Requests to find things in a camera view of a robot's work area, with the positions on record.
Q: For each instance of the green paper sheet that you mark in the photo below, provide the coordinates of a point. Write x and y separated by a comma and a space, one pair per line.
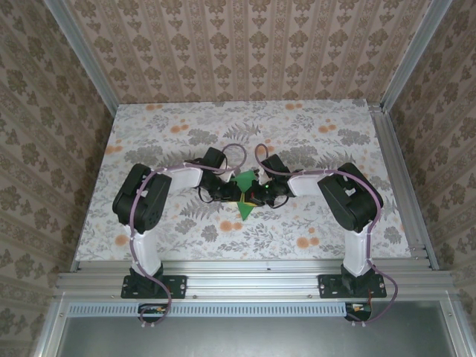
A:
245, 212

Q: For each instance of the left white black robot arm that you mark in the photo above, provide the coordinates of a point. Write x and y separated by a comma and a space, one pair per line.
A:
145, 201

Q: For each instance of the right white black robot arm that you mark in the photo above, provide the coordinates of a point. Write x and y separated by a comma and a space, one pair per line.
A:
353, 201

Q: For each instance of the floral patterned table cover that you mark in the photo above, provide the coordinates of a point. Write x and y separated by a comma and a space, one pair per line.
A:
297, 126

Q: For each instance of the grey metal panel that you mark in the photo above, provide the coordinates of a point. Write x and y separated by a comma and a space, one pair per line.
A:
253, 338

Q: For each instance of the black connector board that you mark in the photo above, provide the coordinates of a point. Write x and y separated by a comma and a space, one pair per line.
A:
359, 310
152, 311

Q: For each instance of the aluminium frame beam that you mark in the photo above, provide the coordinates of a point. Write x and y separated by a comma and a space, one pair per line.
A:
253, 282

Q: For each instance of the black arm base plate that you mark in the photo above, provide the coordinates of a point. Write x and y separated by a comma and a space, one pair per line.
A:
329, 286
175, 286

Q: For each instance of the aluminium side rail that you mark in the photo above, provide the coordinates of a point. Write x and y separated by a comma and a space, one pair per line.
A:
401, 186

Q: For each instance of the aluminium frame post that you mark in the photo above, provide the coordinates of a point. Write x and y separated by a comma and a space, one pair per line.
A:
409, 56
85, 59

